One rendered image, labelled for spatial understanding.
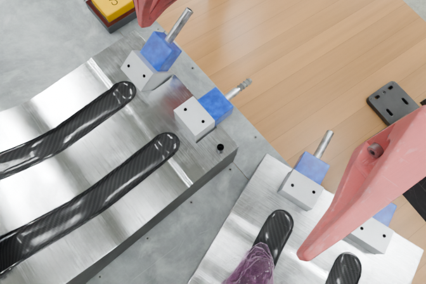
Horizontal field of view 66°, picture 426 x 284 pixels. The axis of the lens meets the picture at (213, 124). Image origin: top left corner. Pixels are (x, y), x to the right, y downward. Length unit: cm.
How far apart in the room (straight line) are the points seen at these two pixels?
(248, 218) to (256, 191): 4
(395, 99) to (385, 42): 13
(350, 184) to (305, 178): 31
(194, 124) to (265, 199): 15
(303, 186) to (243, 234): 11
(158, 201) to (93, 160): 11
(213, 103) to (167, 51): 10
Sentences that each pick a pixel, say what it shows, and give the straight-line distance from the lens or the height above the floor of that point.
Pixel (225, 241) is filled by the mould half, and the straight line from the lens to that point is 48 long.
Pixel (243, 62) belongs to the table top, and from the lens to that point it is 64.
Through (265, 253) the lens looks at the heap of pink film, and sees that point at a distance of 49.
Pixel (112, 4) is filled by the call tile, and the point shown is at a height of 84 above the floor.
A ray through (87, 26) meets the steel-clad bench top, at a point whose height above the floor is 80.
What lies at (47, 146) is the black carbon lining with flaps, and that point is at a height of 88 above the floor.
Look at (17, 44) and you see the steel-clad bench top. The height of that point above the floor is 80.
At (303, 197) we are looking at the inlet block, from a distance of 49.
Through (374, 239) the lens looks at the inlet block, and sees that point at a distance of 52.
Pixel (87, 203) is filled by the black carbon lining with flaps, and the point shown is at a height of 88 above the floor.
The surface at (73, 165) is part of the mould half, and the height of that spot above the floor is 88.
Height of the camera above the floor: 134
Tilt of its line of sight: 70 degrees down
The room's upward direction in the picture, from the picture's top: 5 degrees clockwise
